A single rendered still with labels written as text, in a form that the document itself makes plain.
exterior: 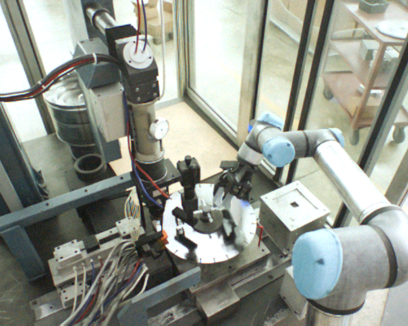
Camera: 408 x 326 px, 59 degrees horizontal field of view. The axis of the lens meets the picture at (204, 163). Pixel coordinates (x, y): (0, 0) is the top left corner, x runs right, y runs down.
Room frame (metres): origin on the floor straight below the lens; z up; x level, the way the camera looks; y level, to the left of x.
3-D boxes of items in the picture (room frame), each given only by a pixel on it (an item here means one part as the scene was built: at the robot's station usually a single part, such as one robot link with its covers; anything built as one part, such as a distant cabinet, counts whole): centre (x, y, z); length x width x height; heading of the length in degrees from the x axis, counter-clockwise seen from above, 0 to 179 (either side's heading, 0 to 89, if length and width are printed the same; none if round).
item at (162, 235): (0.67, 0.16, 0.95); 0.10 x 0.03 x 0.07; 119
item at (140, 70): (0.80, 0.20, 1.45); 0.35 x 0.07 x 0.28; 29
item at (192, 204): (0.70, 0.04, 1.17); 0.06 x 0.05 x 0.20; 110
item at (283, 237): (0.87, -0.33, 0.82); 0.18 x 0.18 x 0.15; 29
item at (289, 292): (0.63, -0.40, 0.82); 0.28 x 0.11 x 0.15; 119
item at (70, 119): (1.35, 0.52, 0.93); 0.31 x 0.31 x 0.36
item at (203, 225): (0.76, -0.01, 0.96); 0.11 x 0.11 x 0.03
